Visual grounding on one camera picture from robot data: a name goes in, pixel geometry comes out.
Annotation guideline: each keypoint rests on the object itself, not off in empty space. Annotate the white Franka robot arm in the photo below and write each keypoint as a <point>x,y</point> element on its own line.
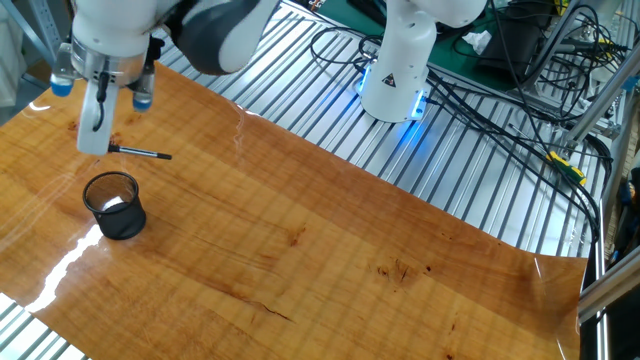
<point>115,30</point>

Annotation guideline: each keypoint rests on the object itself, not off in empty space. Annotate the green cutting mat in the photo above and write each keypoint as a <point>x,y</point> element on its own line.
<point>442,62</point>

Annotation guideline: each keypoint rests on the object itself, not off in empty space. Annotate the white crumpled tissue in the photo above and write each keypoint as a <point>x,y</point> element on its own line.
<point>477,41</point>

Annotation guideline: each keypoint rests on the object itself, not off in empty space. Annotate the black mesh pen holder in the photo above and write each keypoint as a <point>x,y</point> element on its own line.
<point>117,215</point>

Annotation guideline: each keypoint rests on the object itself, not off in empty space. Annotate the grey perforated metal shelf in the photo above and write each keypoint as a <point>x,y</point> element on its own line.
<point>40,25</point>

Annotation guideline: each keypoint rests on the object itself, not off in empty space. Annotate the aluminium profile bar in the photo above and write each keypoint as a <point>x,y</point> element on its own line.
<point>610,287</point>
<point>605,100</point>

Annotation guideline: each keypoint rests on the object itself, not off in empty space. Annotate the black and grey pen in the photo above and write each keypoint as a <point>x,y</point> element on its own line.
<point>140,152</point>

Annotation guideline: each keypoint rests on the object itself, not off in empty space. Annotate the wood-grain table mat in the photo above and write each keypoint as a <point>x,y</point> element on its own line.
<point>300,260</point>

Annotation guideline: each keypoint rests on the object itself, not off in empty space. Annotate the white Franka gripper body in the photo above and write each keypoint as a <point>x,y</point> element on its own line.
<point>92,127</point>

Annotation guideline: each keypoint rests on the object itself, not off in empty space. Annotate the silver wrist-mounted camera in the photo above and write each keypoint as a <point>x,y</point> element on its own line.
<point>62,75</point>

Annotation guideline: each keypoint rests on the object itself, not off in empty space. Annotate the black pouch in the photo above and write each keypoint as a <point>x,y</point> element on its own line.
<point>510,50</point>

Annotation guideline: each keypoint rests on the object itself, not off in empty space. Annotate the yellow green screwdriver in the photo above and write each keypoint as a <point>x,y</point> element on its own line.
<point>567,170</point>

